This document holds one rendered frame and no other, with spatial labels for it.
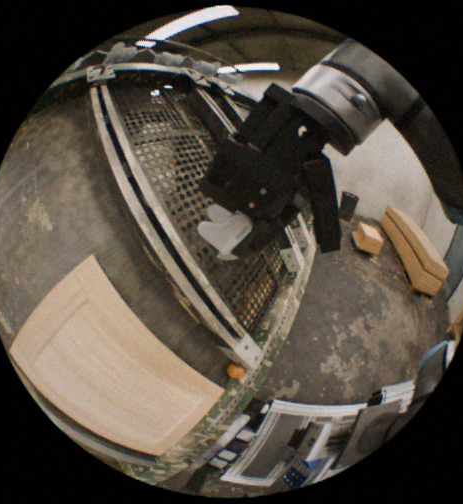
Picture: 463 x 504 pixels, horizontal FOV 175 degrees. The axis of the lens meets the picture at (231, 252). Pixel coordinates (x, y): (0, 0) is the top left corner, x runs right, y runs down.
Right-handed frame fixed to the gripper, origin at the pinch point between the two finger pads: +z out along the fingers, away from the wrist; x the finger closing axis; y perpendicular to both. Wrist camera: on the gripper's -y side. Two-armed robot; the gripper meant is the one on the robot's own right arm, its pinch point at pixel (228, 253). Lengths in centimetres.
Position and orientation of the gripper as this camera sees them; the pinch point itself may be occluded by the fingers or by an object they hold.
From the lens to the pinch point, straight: 23.0
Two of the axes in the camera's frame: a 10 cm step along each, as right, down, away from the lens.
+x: -2.1, 7.1, -6.7
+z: -4.9, 5.2, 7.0
